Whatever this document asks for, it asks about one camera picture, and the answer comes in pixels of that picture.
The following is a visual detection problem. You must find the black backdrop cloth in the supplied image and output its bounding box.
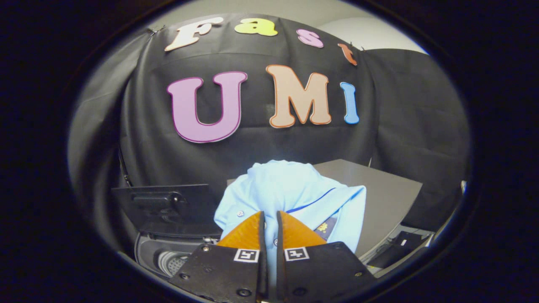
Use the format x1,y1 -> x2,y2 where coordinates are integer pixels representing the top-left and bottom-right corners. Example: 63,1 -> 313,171
67,13 -> 470,253

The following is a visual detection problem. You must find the black box with white label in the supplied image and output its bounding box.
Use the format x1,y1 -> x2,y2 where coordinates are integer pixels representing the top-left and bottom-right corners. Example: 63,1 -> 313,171
368,231 -> 424,270

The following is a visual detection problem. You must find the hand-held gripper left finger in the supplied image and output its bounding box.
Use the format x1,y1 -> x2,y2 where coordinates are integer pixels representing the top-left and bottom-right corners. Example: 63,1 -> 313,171
168,211 -> 268,303

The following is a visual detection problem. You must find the light blue shirt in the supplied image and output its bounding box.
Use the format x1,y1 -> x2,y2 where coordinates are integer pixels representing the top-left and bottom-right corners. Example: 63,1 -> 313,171
214,160 -> 367,291

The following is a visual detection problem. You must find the dark washing machine lid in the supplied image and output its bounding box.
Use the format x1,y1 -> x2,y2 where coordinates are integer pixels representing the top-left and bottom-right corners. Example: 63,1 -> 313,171
111,184 -> 222,238

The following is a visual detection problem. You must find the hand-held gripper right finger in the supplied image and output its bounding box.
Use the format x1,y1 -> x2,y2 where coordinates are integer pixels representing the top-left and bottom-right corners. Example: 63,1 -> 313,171
276,210 -> 377,303

